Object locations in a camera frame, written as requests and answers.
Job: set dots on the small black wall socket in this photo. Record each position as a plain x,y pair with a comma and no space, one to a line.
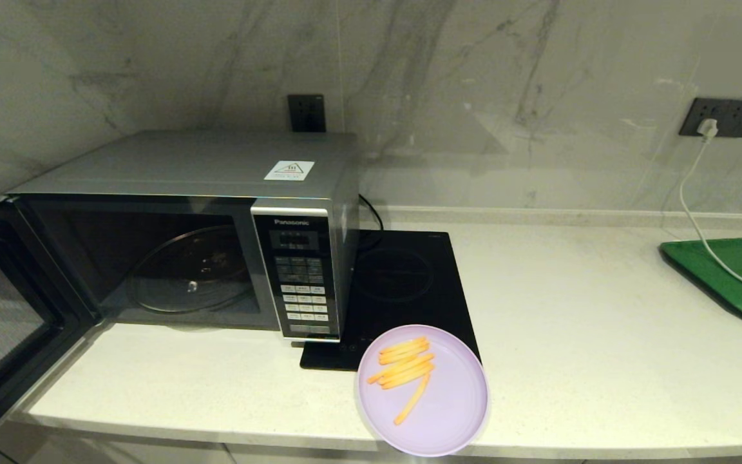
307,113

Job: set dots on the white warning sticker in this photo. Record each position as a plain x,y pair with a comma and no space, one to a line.
289,170

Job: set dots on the silver Panasonic microwave oven body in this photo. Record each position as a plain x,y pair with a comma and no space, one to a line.
184,161

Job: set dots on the black induction cooktop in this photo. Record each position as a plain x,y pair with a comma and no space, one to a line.
409,277

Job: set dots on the purple round plate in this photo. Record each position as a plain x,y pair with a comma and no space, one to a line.
455,412

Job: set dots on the wide black wall socket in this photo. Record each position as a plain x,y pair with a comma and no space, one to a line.
735,117

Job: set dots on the dark glass microwave door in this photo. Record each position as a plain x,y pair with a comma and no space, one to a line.
4,322

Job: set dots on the white power plug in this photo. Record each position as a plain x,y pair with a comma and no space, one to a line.
706,129

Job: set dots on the long thin orange french fry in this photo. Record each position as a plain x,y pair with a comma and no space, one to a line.
397,368

